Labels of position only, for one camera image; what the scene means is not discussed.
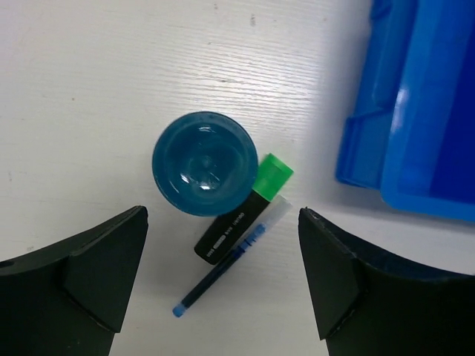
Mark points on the green cap black highlighter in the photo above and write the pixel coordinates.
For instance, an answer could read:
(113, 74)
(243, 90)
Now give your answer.
(227, 229)

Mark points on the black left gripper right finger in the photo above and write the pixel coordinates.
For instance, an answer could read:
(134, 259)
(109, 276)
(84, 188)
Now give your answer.
(369, 301)

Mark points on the blue plastic divided bin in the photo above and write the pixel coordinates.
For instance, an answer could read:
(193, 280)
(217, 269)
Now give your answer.
(411, 134)

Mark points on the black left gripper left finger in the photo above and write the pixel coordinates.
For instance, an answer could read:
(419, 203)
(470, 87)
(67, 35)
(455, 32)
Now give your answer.
(70, 298)

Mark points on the blue ink pen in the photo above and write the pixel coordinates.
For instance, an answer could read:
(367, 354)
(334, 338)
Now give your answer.
(273, 214)

